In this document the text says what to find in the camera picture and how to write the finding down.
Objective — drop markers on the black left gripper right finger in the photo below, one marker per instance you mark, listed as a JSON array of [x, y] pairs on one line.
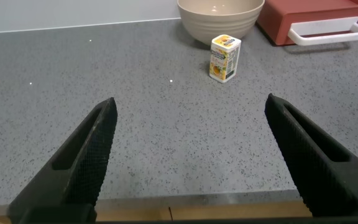
[[315, 174]]

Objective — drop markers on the red drawer box housing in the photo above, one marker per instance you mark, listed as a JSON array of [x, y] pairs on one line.
[[291, 7]]

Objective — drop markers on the wooden cabinet front panel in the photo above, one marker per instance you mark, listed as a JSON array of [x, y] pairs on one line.
[[228, 211]]

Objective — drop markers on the small white yellow-label bottle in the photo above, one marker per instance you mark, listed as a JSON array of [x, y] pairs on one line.
[[224, 59]]

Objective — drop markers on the beige ribbed bowl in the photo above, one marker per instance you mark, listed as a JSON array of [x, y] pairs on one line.
[[219, 21]]

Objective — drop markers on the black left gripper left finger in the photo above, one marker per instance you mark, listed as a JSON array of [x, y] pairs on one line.
[[82, 161]]

